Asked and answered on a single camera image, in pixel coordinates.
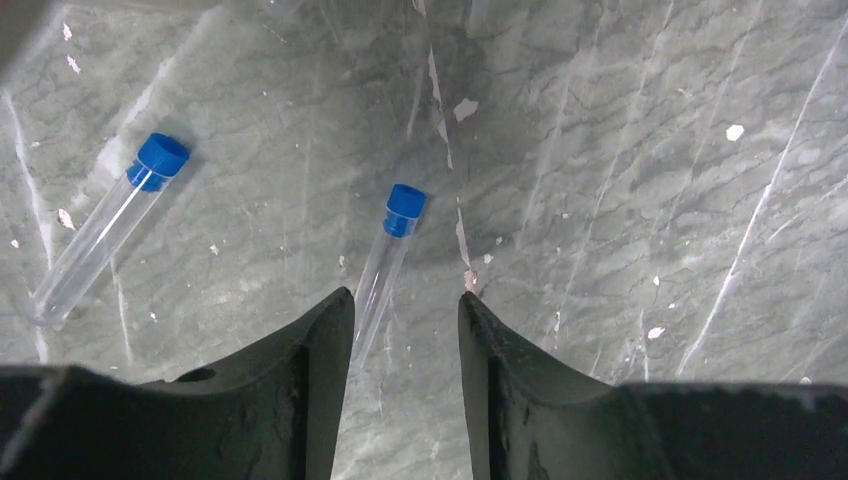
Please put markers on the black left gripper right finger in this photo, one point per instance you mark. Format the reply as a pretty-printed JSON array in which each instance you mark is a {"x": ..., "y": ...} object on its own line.
[{"x": 530, "y": 416}]

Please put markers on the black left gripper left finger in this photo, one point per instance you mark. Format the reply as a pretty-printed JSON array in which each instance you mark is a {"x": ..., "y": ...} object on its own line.
[{"x": 270, "y": 410}]

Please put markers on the blue capped test tube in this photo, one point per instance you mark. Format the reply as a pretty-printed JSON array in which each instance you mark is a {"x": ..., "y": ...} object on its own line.
[
  {"x": 159, "y": 159},
  {"x": 403, "y": 210}
]

